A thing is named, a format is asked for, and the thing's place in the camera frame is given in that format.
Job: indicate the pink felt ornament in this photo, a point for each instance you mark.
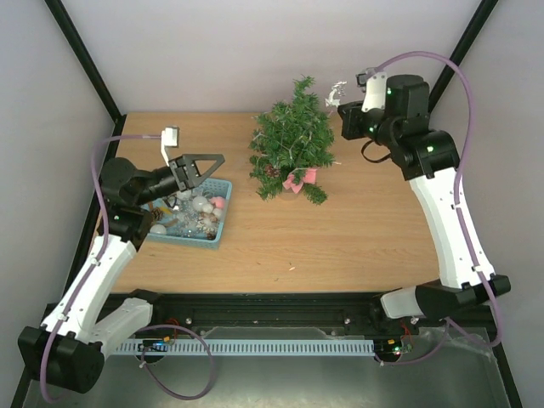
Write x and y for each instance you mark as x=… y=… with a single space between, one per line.
x=298 y=178

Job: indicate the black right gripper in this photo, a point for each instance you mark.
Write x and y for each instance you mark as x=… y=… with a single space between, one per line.
x=348 y=120

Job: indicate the pine cone ornament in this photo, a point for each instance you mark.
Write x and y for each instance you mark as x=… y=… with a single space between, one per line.
x=272 y=172
x=157 y=213

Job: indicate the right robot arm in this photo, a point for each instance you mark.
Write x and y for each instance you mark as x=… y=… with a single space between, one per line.
x=394 y=114

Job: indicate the small green christmas tree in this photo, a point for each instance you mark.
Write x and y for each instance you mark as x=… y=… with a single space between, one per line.
x=292 y=134

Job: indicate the silver glitter reindeer ornament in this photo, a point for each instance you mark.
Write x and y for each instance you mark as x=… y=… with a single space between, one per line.
x=333 y=99

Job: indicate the light blue plastic basket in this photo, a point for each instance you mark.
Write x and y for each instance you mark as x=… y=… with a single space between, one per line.
x=187 y=227

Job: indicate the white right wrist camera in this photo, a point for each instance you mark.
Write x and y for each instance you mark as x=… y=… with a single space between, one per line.
x=374 y=85

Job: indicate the white ball ornament near handle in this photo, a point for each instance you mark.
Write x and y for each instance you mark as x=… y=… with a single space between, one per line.
x=158 y=229

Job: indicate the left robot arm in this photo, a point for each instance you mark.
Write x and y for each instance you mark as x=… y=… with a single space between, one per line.
x=70 y=347

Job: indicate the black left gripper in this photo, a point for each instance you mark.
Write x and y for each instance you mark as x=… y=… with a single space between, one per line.
x=185 y=172

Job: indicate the wooden tree base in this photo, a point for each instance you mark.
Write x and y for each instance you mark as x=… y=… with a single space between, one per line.
x=288 y=195

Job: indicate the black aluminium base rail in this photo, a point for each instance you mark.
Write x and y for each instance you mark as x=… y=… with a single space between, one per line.
x=341 y=314

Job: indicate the pink pompom ornament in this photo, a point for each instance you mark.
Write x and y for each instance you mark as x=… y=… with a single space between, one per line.
x=218 y=201

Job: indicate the light blue cable duct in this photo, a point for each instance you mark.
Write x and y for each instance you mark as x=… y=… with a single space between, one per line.
x=249 y=347

